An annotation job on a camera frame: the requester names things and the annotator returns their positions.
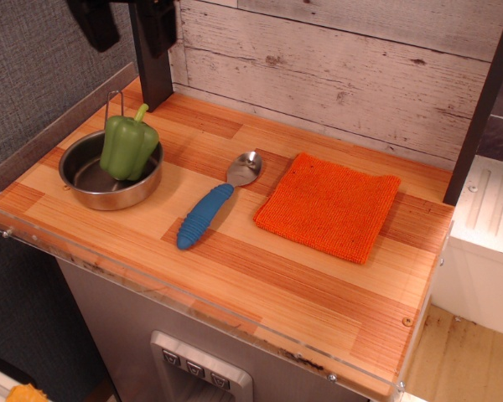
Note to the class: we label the stainless steel pot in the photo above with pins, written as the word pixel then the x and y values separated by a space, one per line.
pixel 95 188

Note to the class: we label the green toy bell pepper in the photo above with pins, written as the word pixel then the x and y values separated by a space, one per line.
pixel 128 144

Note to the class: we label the white plastic bin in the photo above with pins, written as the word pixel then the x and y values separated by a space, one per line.
pixel 469 278

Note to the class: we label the dark right wooden post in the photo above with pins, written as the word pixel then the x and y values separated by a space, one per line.
pixel 488 95

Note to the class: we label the silver dispenser panel with buttons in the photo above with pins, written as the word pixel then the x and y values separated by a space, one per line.
pixel 187 373

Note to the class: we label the dark wooden post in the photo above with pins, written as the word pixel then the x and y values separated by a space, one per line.
pixel 488 95
pixel 154 73

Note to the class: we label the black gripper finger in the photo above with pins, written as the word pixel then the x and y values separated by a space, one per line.
pixel 158 19
pixel 96 21

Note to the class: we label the orange knitted cloth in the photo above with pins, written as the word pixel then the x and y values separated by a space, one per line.
pixel 328 207

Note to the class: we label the dark left wooden post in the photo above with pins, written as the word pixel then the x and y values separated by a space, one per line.
pixel 154 73

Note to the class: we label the blue-handled metal spoon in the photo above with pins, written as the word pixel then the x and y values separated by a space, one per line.
pixel 244 170

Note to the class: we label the clear acrylic edge guard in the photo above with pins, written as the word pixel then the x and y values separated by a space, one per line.
pixel 351 323

